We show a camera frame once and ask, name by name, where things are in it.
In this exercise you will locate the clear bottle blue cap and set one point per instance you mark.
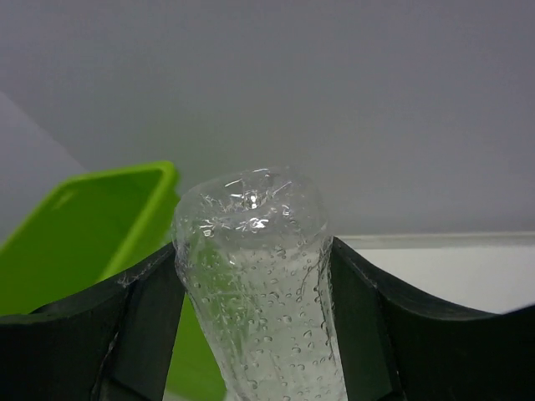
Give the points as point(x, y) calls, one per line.
point(253, 253)

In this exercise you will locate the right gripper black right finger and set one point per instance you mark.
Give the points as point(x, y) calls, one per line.
point(398, 342)

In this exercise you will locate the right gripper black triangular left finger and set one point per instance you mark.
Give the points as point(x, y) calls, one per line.
point(111, 341)

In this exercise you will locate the green plastic bin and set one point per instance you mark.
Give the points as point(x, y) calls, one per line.
point(91, 228)

